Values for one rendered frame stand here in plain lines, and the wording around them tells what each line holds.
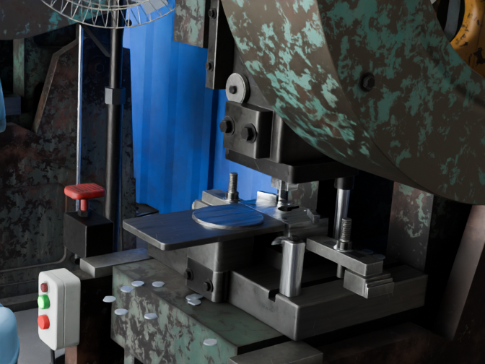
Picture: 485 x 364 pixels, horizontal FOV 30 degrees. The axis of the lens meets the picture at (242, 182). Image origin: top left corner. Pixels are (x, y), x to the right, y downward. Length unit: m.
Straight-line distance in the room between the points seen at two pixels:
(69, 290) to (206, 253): 0.29
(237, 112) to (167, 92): 2.46
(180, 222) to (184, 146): 2.43
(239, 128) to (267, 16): 0.51
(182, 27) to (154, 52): 2.48
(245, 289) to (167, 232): 0.16
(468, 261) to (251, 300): 0.40
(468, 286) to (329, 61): 0.75
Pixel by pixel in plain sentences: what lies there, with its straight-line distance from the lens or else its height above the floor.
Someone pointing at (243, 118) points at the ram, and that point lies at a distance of 1.52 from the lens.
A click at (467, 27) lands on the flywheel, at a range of 1.30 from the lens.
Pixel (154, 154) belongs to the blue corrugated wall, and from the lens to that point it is 4.17.
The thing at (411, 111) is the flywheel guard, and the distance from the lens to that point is 1.10.
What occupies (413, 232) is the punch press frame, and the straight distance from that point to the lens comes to 1.65.
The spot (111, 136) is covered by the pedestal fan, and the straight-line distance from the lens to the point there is 2.40.
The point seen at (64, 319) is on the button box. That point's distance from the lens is 1.70.
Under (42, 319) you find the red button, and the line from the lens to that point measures 1.72.
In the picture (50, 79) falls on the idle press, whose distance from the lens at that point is 3.04.
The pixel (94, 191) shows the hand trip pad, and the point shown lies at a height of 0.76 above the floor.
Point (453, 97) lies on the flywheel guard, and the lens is 1.15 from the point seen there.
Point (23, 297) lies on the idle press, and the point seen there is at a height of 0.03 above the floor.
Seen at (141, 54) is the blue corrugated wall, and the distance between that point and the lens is 4.15.
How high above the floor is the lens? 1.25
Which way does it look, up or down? 15 degrees down
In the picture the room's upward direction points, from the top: 4 degrees clockwise
